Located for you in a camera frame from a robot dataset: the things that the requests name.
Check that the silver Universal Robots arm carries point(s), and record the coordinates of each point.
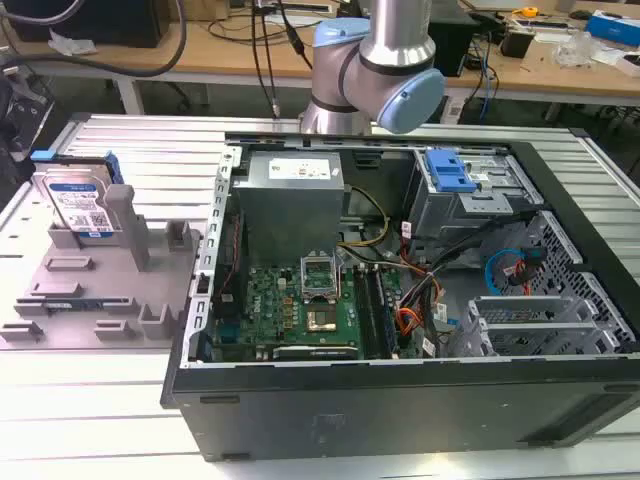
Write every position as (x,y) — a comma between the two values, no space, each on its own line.
(400,55)

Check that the silver disk bay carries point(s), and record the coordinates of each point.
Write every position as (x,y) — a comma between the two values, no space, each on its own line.
(530,325)

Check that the hard disk in blue carrier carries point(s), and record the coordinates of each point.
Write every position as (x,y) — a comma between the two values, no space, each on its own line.
(79,200)

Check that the grey power supply unit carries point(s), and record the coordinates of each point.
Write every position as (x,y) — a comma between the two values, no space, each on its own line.
(290,200)

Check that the CPU socket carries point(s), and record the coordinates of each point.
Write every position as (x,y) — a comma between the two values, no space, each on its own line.
(324,320)

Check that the green motherboard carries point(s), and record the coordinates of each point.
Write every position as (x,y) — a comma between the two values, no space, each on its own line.
(280,310)

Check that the blue drive latch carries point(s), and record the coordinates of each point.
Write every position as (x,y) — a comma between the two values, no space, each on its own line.
(447,172)

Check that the silver drive cage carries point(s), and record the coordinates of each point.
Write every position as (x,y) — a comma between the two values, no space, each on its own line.
(470,200)

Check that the black open PC case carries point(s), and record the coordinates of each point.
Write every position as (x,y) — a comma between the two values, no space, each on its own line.
(380,410)

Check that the wooden desk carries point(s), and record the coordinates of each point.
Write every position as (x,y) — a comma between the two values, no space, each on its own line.
(250,50)

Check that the grey parts rack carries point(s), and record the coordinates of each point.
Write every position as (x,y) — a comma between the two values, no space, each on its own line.
(100,295)

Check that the black computer tower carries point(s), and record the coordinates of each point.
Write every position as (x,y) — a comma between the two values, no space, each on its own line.
(452,40)

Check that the small black box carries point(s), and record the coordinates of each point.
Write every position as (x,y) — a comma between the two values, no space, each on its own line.
(517,40)

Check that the clear plastic bag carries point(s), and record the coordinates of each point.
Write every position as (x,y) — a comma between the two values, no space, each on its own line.
(575,47)

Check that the blue box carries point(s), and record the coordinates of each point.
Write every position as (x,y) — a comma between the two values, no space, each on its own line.
(612,26)

